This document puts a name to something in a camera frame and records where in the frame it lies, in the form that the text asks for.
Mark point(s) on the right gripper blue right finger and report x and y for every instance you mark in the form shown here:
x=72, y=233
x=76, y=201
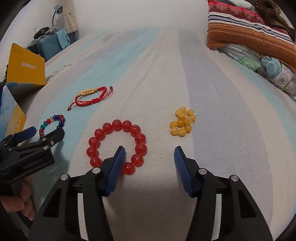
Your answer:
x=241, y=218

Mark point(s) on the person's left hand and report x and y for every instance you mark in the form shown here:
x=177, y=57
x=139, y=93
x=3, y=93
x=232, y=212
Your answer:
x=23, y=202

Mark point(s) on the teal suitcase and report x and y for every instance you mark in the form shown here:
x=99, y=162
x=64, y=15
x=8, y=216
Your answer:
x=49, y=46

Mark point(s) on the white blue cardboard box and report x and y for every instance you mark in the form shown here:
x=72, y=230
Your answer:
x=25, y=73

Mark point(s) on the beige curtain left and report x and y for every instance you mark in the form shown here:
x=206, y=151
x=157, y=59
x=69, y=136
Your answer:
x=69, y=16

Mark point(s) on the floral quilt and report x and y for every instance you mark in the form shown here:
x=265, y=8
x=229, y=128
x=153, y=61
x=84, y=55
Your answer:
x=268, y=67

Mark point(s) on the brown fuzzy blanket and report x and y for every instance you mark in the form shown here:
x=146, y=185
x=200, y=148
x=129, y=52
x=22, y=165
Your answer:
x=270, y=13

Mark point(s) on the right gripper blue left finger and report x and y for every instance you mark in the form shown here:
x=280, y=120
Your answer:
x=57, y=219

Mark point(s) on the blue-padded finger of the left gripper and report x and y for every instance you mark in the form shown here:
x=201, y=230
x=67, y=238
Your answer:
x=24, y=135

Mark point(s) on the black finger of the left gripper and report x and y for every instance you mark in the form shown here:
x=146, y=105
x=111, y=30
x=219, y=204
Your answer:
x=49, y=140

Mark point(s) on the dark clothes pile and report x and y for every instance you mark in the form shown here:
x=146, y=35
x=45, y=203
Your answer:
x=45, y=31

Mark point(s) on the striped bed sheet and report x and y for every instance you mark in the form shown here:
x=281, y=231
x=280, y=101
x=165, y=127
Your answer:
x=224, y=116

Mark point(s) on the blue desk lamp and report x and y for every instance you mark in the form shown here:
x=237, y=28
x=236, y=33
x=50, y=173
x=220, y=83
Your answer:
x=58, y=9

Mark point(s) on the striped red orange pillow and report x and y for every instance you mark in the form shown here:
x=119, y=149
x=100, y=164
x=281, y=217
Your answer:
x=229, y=24

